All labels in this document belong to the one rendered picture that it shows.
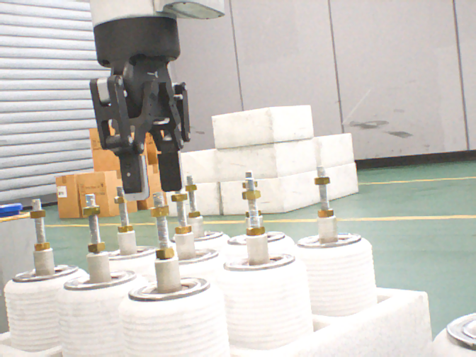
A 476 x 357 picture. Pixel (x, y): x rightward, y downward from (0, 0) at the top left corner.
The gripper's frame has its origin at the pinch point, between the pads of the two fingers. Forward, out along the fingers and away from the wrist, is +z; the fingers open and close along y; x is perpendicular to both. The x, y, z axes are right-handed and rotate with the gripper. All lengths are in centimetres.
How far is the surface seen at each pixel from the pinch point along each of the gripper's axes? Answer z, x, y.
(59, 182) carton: 10, -258, -336
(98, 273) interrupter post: 9.0, -9.9, -4.0
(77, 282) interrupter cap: 9.9, -12.5, -3.8
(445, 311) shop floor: 35, 17, -81
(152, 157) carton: 1, -198, -367
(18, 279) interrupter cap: 9.8, -22.1, -6.3
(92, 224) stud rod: 4.1, -10.3, -4.6
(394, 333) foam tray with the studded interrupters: 19.9, 17.0, -18.2
